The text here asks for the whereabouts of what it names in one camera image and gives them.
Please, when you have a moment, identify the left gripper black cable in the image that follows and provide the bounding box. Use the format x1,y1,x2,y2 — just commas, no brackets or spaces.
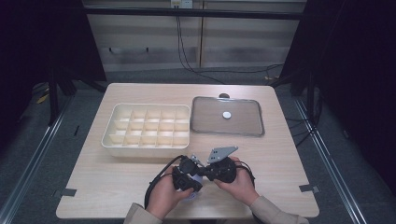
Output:
144,155,185,209

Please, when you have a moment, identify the black hanging wall cable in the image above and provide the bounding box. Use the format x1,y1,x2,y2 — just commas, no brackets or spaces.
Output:
176,16,227,85

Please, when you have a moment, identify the white divided storage box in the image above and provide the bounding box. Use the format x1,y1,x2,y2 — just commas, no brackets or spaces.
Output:
101,103,191,159

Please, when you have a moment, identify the black horizontal frame bar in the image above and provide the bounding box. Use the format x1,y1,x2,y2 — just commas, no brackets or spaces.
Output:
82,7,307,21

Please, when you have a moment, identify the person's right hand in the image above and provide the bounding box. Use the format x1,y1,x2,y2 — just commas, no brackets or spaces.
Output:
214,156,261,206

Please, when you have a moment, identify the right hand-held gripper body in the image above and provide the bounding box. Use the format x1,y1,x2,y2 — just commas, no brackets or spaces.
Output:
206,146,239,184

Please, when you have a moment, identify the grey tape strip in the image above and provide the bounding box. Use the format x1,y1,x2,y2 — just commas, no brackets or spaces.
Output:
52,188,78,199
298,184,321,193

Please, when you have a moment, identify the clear grey lid white knob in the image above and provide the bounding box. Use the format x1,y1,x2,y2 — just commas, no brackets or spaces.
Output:
190,95,266,137

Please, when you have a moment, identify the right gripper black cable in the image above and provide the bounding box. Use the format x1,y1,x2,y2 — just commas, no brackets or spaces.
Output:
234,161,257,189

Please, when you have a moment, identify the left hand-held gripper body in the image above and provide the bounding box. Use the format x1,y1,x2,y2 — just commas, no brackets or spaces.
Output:
172,154,206,191

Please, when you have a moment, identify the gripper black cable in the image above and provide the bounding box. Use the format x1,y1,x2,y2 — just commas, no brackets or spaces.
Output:
144,155,185,209
234,161,257,189

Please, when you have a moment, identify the small yellow object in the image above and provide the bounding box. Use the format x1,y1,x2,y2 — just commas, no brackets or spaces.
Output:
36,92,50,105

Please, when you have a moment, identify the dark curtain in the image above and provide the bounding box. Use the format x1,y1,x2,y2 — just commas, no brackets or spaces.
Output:
0,0,106,147
278,0,396,194

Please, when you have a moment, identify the metal floor rail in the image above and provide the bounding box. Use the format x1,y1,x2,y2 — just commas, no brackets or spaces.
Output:
0,92,74,224
293,97,368,224

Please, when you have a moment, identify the person's left hand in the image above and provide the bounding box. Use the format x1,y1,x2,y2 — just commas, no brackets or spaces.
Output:
146,167,194,220

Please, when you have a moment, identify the black floor cable bundle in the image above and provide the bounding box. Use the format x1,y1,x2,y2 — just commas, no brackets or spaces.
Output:
286,115,316,147

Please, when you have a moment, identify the white wall socket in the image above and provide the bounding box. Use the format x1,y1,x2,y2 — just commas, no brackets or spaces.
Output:
170,0,194,9

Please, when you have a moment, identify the black metal stand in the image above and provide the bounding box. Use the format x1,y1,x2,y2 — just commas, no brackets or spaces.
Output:
46,71,108,127
269,71,318,119

